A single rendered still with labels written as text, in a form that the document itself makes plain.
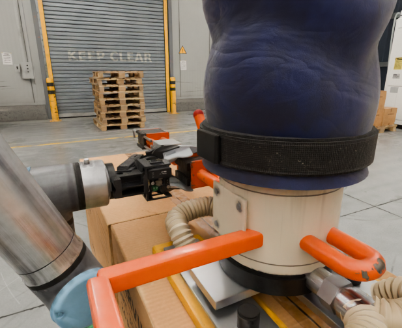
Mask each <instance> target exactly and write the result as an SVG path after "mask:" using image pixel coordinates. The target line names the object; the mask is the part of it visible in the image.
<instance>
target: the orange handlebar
mask: <svg viewBox="0 0 402 328"><path fill-rule="evenodd" d="M197 177H198V179H200V180H201V181H202V182H204V183H206V184H207V185H208V186H210V187H211V188H213V182H214V180H216V181H217V182H220V179H219V178H217V177H215V176H214V175H212V174H211V173H209V172H207V171H205V170H203V169H201V170H199V171H198V172H197ZM326 241H327V242H328V243H329V244H331V245H332V246H334V247H335V248H337V249H339V250H341V251H342V252H344V253H345V254H347V255H349V256H351V257H352V258H351V257H348V256H347V255H345V254H343V253H342V252H340V251H338V250H337V249H335V248H333V247H332V246H330V245H329V244H327V243H325V242H323V241H322V240H320V239H319V238H316V237H315V236H312V235H307V236H305V237H303V238H302V239H301V240H300V243H299V244H300V248H301V249H302V250H303V251H305V252H306V253H308V254H309V255H311V256H312V257H314V258H315V259H316V260H318V261H320V262H321V263H322V264H324V265H325V266H327V267H328V268H330V269H331V270H332V271H334V272H336V273H337V274H339V275H341V276H342V277H345V278H346V279H351V280H355V281H360V282H369V281H372V280H376V279H378V278H380V277H381V276H382V275H383V274H384V273H385V271H386V260H385V259H384V258H383V256H382V255H381V253H380V252H378V250H376V249H374V248H373V247H371V246H369V245H367V244H366V243H364V242H362V241H360V240H358V239H356V238H354V237H352V236H350V235H348V234H346V233H344V232H343V231H341V230H339V229H337V228H335V227H332V228H331V229H330V231H329V233H328V234H327V237H326ZM262 246H263V235H262V233H260V232H258V231H254V230H250V229H248V228H247V229H246V231H243V230H239V231H236V232H232V233H228V234H224V235H222V236H217V237H215V238H210V239H206V240H203V241H198V242H196V243H191V244H189V245H185V246H182V247H177V248H174V249H170V250H167V251H163V252H160V253H156V254H152V255H148V256H144V257H141V258H137V259H135V260H130V261H127V262H123V263H120V264H116V265H113V266H109V267H105V268H102V269H99V270H98V273H97V275H96V276H97V277H93V278H91V279H89V280H88V281H87V285H86V287H87V295H88V299H89V306H90V310H91V316H92V321H93V327H94V328H125V326H124V322H123V320H122V316H121V312H120V310H119V306H118V303H117V299H116V297H115V293H118V292H121V291H124V290H127V289H131V288H134V287H136V286H140V285H142V284H146V283H149V282H152V281H155V280H159V279H162V278H165V277H169V276H172V275H175V274H177V273H181V272H184V271H187V270H190V269H193V268H197V267H200V266H203V265H206V264H210V263H213V262H216V261H218V260H223V259H225V258H229V257H231V256H234V255H238V254H241V253H244V252H247V251H251V250H254V249H257V248H260V247H262Z"/></svg>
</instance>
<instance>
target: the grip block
mask: <svg viewBox="0 0 402 328"><path fill-rule="evenodd" d="M202 160H203V158H202V157H201V156H198V155H197V153H195V154H193V155H192V156H190V157H186V158H177V159H176V160H175V163H176V164H177V170H175V177H176V178H178V179H179V180H180V181H181V182H182V183H183V184H185V185H186V186H190V182H191V188H192V189H195V188H199V187H206V186H208V185H207V184H206V183H204V182H202V181H201V180H200V179H198V177H197V172H198V171H199V170H201V169H203V170H205V171H207V172H209V173H211V172H210V171H208V170H207V169H206V168H205V167H204V166H203V163H202ZM211 174H212V173H211Z"/></svg>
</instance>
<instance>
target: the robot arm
mask: <svg viewBox="0 0 402 328"><path fill-rule="evenodd" d="M145 153H146V155H144V154H133V155H132V156H130V157H129V158H128V159H127V160H125V161H124V162H122V163H121V164H120V165H119V166H118V167H117V170H116V171H115V168H114V166H113V164H112V163H104V162H103V161H102V160H101V159H97V160H90V161H89V159H88V158H85V159H84V160H83V161H80V162H75V163H65V164H59V165H49V166H43V167H33V168H31V167H27V168H26V167H25V166H24V164H23V163H22V162H21V161H20V159H19V158H18V156H17V155H16V154H15V153H14V151H13V150H12V149H11V147H10V146H9V145H8V143H7V142H6V141H5V139H4V138H3V136H2V135H1V134H0V257H1V258H2V259H3V260H4V261H5V262H6V263H7V264H8V265H9V266H10V267H11V268H12V269H13V270H14V271H15V272H16V273H17V274H18V275H19V276H20V277H21V279H22V282H23V283H24V285H26V287H28V289H30V290H31V291H32V292H33V293H34V294H35V295H36V296H37V297H38V298H39V299H40V300H41V301H42V302H43V303H44V304H45V306H46V307H47V308H48V310H49V311H50V317H51V319H52V320H53V321H54V322H55V323H56V324H57V325H58V326H59V327H60V328H85V327H88V326H90V325H91V324H93V321H92V316H91V310H90V306H89V299H88V295H87V287H86V285H87V281H88V280H89V279H91V278H93V277H97V276H96V275H97V273H98V270H99V269H102V268H104V267H103V266H102V265H101V264H100V262H99V261H98V260H97V259H96V257H95V256H94V254H93V253H92V252H91V251H90V249H89V248H88V246H86V244H85V243H84V242H83V240H82V239H81V238H80V237H79V236H78V235H77V234H76V231H75V226H74V218H73V212H76V211H80V210H86V209H91V208H97V207H101V206H107V205H108V204H109V200H110V199H118V198H124V197H131V196H135V195H143V197H144V198H145V200H146V201H147V202H148V201H152V200H158V199H162V198H168V197H172V194H171V193H170V191H172V190H174V189H182V190H184V191H189V192H191V191H193V190H194V189H192V188H191V182H190V186H186V185H185V184H183V183H182V182H181V181H180V180H179V179H178V178H176V177H175V176H173V175H172V171H171V167H170V166H169V165H171V162H174V161H175V160H176V159H177V158H186V157H190V156H192V155H193V154H195V153H197V147H196V146H190V145H176V144H163V145H159V146H156V147H154V148H153V149H151V150H149V151H145ZM153 192H157V194H152V193H153ZM156 195H165V196H163V197H157V198H153V196H156Z"/></svg>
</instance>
